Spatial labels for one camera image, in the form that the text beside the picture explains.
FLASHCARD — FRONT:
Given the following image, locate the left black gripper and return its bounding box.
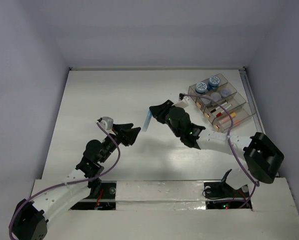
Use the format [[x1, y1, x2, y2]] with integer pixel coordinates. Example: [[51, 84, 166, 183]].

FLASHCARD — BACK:
[[98, 123, 139, 163]]

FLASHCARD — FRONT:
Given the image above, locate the blue pencil shaped highlighter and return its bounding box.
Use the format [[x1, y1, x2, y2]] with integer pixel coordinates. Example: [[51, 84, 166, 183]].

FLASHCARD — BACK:
[[142, 110, 153, 132]]

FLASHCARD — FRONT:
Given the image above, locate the blue lidded jar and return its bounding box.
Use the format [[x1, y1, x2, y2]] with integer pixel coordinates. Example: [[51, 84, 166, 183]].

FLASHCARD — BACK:
[[207, 75, 221, 91], [195, 81, 208, 95]]

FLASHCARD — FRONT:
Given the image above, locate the clear purple clip jar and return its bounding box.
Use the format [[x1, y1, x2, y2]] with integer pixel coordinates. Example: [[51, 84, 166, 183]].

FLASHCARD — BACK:
[[210, 92, 222, 102]]

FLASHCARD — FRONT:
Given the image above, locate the pink pencil shaped highlighter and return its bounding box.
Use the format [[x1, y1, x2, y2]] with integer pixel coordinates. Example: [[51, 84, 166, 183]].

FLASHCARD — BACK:
[[219, 112, 237, 124]]

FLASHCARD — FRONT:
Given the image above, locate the black capped white marker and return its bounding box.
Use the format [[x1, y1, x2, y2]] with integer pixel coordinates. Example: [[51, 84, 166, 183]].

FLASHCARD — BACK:
[[210, 101, 228, 113]]

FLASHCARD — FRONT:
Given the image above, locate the red capped white marker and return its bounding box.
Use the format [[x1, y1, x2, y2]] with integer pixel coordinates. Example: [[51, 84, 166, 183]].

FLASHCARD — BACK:
[[216, 104, 232, 118]]

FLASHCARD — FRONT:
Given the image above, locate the clear pencil shaped eraser case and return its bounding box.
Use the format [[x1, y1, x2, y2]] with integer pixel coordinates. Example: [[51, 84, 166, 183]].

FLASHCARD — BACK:
[[228, 120, 241, 127]]

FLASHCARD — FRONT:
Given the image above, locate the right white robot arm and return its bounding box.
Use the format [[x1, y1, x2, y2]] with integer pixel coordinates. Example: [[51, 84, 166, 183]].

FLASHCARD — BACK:
[[149, 100, 285, 196]]

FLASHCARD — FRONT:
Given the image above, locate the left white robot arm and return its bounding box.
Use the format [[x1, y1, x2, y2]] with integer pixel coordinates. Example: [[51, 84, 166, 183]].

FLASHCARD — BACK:
[[8, 118, 141, 240]]

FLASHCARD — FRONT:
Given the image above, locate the clear tiered organizer box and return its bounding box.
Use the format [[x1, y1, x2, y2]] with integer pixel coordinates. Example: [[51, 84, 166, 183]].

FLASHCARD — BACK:
[[187, 73, 256, 133]]

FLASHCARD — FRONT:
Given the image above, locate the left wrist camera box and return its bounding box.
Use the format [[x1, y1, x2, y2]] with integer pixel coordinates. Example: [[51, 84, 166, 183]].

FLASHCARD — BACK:
[[96, 116, 114, 132]]

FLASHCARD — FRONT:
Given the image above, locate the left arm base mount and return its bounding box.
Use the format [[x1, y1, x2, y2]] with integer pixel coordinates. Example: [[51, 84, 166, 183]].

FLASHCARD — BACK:
[[70, 181, 117, 211]]

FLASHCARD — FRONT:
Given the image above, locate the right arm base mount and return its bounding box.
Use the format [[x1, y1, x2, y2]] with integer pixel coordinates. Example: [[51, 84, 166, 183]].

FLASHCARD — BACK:
[[202, 169, 252, 210]]

